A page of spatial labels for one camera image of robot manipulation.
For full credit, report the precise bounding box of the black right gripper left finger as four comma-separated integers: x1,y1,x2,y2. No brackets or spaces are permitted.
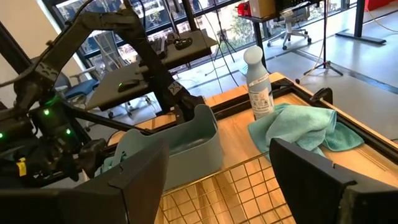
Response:
0,138,170,224

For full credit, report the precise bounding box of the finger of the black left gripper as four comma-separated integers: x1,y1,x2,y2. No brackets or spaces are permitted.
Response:
77,138,109,180

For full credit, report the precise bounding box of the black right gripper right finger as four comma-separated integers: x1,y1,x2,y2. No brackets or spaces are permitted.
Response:
269,138,398,224

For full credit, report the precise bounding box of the teal microfiber towel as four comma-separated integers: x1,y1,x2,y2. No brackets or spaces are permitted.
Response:
248,103,365,158
94,150,129,179

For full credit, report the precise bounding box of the yellow gripper tag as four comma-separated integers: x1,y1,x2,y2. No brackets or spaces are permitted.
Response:
16,156,28,177

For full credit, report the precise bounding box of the blue office chair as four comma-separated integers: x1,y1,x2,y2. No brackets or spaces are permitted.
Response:
52,72,101,101

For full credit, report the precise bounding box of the black computer mouse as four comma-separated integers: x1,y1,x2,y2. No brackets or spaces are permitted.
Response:
117,79,141,93

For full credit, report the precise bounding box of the blue-grey plastic bin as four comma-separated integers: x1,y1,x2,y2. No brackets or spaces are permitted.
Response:
112,104,225,191

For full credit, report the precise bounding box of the black table clamp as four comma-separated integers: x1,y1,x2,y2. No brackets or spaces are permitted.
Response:
309,87,334,106

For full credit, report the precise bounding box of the pale blue bottle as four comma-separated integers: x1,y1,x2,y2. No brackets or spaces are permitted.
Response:
243,45,275,121

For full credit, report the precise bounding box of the black headset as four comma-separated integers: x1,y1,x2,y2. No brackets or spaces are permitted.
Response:
173,37,194,51

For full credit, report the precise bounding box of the black desk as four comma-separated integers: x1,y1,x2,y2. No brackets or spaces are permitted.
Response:
85,29,218,113

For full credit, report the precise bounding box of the black tripod light stand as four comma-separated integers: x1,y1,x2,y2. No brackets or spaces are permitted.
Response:
294,0,345,85

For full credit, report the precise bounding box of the black high table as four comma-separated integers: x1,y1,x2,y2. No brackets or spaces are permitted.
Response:
238,12,280,71

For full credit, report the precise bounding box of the thin black tripod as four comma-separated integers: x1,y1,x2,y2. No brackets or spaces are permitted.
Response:
204,0,238,77

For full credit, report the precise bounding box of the white office chair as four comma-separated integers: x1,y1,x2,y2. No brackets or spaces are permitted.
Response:
266,9,313,51

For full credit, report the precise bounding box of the black floor stand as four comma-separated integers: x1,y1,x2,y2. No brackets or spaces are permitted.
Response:
335,0,388,46

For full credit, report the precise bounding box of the black pegboard panel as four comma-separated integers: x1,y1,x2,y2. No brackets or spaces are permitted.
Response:
275,0,326,15

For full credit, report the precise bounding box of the cardboard box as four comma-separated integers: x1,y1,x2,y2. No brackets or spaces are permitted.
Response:
248,0,277,19

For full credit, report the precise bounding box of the red object on shelf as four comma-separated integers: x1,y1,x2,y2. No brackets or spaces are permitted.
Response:
237,1,252,17

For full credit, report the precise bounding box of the black aluminium table frame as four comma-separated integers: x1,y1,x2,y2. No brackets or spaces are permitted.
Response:
0,18,398,166

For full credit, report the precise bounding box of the metal wire basket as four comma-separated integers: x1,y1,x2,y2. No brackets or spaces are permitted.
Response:
154,152,297,224

